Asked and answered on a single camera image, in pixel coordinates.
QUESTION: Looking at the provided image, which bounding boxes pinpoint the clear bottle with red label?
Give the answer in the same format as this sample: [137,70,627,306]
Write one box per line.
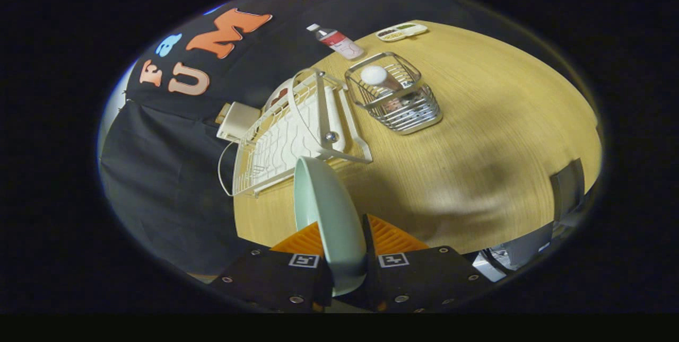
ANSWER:
[307,23,365,60]

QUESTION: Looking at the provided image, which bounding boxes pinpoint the black backdrop cloth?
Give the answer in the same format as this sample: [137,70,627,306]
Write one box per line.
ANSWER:
[100,0,478,276]

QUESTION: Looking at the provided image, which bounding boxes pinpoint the white wire dish rack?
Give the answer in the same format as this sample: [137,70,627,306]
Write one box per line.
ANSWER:
[217,67,373,198]

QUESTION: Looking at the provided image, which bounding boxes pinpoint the white divided snack tray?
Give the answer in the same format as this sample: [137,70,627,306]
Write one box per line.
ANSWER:
[376,22,429,42]

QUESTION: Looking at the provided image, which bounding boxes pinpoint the pale green plate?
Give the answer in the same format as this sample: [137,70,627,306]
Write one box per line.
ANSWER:
[293,156,368,297]

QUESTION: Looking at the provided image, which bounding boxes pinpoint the metal wire basket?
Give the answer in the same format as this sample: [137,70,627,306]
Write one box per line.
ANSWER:
[345,51,443,135]

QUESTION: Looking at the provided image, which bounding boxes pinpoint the white spoon with red handle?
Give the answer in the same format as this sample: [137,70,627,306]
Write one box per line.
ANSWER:
[361,65,420,115]

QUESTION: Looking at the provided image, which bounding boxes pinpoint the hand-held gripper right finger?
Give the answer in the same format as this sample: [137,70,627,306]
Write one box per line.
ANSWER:
[350,214,497,313]

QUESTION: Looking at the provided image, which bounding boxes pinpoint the cream toaster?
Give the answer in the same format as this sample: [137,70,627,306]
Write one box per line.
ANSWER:
[216,101,262,143]

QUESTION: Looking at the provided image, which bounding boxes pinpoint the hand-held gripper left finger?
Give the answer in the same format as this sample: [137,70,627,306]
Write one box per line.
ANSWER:
[210,221,335,313]

